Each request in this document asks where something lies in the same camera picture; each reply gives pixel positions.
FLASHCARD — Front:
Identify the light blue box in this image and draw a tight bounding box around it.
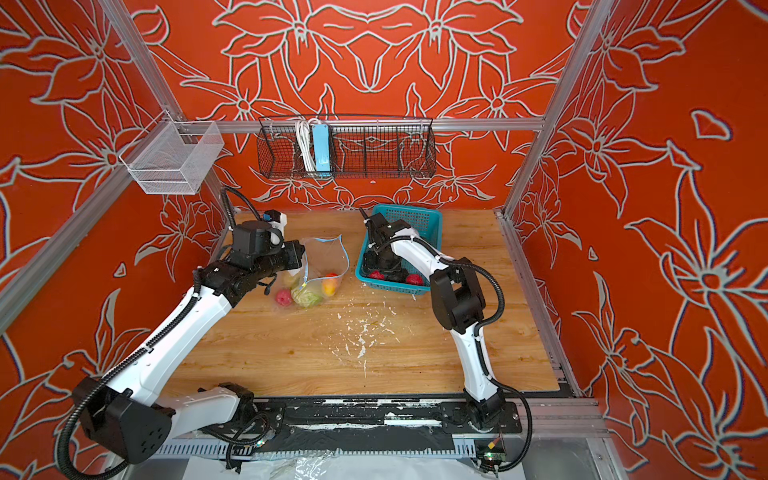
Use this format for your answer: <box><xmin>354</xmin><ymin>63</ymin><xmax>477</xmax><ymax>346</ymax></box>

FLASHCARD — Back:
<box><xmin>312</xmin><ymin>123</ymin><xmax>331</xmax><ymax>177</ymax></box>

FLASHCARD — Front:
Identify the clear zip top bag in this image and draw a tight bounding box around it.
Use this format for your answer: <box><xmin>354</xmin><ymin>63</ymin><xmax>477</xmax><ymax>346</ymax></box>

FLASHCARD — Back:
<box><xmin>272</xmin><ymin>235</ymin><xmax>350</xmax><ymax>308</ymax></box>

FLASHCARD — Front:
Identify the yellow mango toy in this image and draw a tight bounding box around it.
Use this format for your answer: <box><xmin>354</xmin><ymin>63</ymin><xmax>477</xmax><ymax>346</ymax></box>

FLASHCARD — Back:
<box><xmin>283</xmin><ymin>273</ymin><xmax>302</xmax><ymax>289</ymax></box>

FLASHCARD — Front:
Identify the black wire wall basket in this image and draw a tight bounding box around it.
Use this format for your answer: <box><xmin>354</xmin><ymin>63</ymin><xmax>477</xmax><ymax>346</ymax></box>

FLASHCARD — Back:
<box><xmin>256</xmin><ymin>114</ymin><xmax>437</xmax><ymax>180</ymax></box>

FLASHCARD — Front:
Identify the green cabbage toy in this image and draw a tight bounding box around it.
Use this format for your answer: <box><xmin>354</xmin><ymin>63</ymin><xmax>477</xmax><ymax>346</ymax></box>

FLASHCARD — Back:
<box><xmin>291</xmin><ymin>286</ymin><xmax>326</xmax><ymax>308</ymax></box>

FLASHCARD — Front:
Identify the red apple toy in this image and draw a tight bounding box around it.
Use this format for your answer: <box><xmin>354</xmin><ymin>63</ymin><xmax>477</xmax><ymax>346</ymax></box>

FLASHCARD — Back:
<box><xmin>275</xmin><ymin>288</ymin><xmax>294</xmax><ymax>307</ymax></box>

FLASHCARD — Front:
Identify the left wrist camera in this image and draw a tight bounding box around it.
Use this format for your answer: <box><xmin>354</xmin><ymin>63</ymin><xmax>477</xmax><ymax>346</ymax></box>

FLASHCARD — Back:
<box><xmin>227</xmin><ymin>210</ymin><xmax>288</xmax><ymax>270</ymax></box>

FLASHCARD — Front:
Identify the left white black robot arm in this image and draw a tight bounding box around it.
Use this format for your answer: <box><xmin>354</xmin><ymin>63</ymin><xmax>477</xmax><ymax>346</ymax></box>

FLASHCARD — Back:
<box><xmin>54</xmin><ymin>187</ymin><xmax>305</xmax><ymax>479</ymax></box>

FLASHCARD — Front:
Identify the teal plastic basket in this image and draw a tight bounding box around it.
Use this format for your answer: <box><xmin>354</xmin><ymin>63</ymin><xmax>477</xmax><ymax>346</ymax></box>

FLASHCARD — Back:
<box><xmin>356</xmin><ymin>204</ymin><xmax>446</xmax><ymax>296</ymax></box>

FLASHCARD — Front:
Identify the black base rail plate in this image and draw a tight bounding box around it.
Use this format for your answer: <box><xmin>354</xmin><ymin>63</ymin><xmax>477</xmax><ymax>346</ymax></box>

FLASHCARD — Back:
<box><xmin>200</xmin><ymin>394</ymin><xmax>523</xmax><ymax>452</ymax></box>

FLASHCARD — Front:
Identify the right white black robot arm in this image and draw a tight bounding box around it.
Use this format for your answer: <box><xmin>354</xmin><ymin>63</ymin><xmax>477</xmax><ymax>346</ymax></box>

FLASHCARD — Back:
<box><xmin>360</xmin><ymin>210</ymin><xmax>533</xmax><ymax>476</ymax></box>

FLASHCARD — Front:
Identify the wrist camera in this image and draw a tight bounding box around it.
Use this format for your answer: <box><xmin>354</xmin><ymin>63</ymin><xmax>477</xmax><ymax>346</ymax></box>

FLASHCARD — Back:
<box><xmin>365</xmin><ymin>213</ymin><xmax>391</xmax><ymax>244</ymax></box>
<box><xmin>227</xmin><ymin>210</ymin><xmax>288</xmax><ymax>270</ymax></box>

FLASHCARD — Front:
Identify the white cable bundle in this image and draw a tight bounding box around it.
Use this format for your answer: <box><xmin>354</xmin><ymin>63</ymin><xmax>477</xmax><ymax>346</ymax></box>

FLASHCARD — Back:
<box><xmin>295</xmin><ymin>119</ymin><xmax>315</xmax><ymax>175</ymax></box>

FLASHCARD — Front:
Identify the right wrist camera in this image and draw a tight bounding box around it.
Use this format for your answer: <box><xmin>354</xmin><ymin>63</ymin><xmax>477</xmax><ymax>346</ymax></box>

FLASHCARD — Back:
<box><xmin>365</xmin><ymin>213</ymin><xmax>391</xmax><ymax>244</ymax></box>

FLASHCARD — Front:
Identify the clear acrylic wall bin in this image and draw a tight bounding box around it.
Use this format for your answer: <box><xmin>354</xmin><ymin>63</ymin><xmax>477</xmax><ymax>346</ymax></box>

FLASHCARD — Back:
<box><xmin>119</xmin><ymin>111</ymin><xmax>224</xmax><ymax>195</ymax></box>

